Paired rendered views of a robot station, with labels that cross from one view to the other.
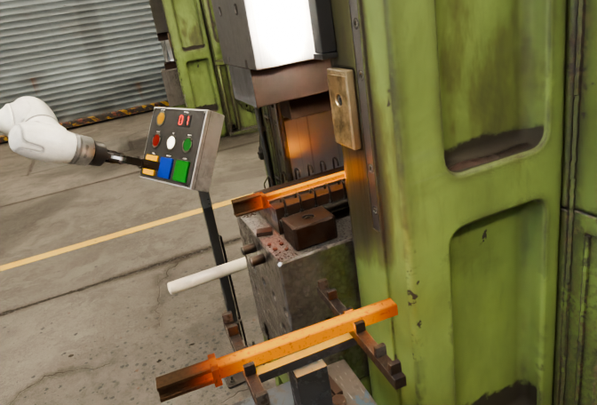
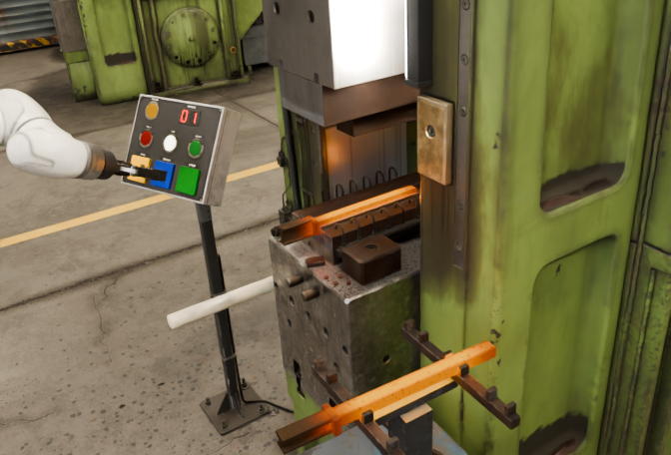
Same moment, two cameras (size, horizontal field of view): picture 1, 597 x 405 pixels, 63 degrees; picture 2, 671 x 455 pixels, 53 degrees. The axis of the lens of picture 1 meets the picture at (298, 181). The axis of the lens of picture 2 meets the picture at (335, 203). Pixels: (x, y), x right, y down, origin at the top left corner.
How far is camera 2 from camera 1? 0.45 m
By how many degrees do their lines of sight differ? 12
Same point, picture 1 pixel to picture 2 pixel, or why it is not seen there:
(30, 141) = (40, 155)
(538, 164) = (617, 201)
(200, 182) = (213, 195)
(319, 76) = (389, 92)
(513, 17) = (607, 54)
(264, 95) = (333, 113)
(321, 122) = not seen: hidden behind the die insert
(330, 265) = (394, 299)
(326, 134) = (368, 144)
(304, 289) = (367, 327)
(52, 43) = not seen: outside the picture
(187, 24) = not seen: outside the picture
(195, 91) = (103, 32)
